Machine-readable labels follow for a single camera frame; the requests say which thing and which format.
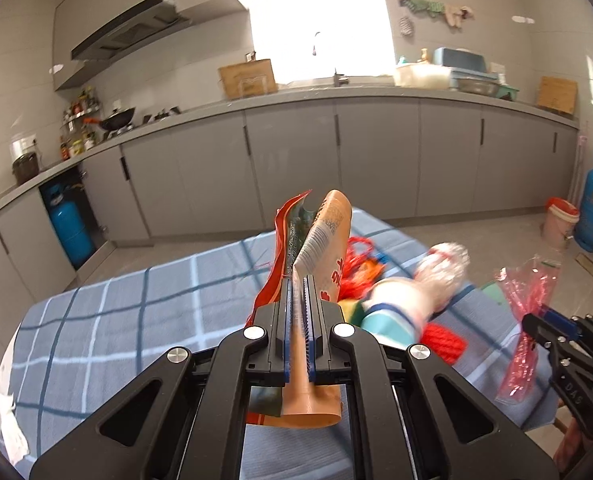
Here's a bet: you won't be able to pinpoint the dish tubs on counter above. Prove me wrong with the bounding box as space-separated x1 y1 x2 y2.
433 47 500 83

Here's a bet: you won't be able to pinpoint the red plastic bag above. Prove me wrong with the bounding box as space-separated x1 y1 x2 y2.
339 236 392 306

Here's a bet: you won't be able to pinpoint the blue plaid blanket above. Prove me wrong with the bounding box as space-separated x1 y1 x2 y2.
0 205 567 480

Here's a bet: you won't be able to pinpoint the translucent red plastic wrapper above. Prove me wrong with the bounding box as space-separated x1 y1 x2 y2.
494 257 562 403

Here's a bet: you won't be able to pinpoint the black wok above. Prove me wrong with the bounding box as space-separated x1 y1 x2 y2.
84 106 137 133

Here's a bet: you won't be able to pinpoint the teal striped paper cup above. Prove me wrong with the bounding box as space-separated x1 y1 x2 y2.
361 280 435 348

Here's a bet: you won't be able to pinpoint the red foam net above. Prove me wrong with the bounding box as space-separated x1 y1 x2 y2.
419 322 470 367

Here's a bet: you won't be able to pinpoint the wooden cutting board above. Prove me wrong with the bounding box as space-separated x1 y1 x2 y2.
218 59 278 100
537 76 578 115

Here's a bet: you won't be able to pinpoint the white plastic basin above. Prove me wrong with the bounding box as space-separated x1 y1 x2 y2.
393 62 451 90

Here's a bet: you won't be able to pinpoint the metal kitchen faucet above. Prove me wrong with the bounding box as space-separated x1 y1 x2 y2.
311 31 350 87

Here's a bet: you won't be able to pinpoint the pink plastic bucket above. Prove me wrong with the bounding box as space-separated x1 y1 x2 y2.
541 196 581 251

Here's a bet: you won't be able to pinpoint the pink mop handle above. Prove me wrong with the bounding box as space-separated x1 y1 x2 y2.
571 132 588 203

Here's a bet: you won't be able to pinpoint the red snack packet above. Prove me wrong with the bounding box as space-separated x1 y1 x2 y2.
245 190 313 427

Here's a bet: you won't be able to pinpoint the grey kitchen cabinet unit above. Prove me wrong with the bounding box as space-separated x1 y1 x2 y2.
0 85 580 351

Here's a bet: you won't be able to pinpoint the grey range hood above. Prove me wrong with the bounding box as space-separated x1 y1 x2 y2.
70 0 193 62

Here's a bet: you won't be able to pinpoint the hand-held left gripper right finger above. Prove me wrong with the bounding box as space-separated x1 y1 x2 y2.
301 279 560 480

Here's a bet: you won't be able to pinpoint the white plastic bag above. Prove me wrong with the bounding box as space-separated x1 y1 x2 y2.
0 385 31 466

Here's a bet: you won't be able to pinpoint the gas stove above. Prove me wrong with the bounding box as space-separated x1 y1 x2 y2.
141 106 183 124

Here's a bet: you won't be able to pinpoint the clear plastic wrap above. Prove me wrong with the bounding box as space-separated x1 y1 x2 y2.
411 241 472 321

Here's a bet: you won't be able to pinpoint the orange snack packet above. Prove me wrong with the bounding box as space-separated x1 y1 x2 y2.
281 189 353 429

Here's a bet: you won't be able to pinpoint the hanging cloths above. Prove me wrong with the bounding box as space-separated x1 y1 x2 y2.
398 0 476 29

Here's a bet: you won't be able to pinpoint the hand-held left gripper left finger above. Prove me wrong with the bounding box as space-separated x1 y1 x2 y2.
29 277 298 480

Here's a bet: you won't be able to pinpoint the metal colander basin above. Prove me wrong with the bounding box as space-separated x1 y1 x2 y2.
454 77 500 97

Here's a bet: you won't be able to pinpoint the spice rack with bottles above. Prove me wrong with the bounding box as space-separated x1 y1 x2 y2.
58 86 100 161

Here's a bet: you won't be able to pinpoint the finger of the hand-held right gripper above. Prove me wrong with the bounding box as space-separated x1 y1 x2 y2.
521 313 566 350
543 309 586 339

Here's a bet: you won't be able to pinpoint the person's right hand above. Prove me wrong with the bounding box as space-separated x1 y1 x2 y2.
553 417 587 468

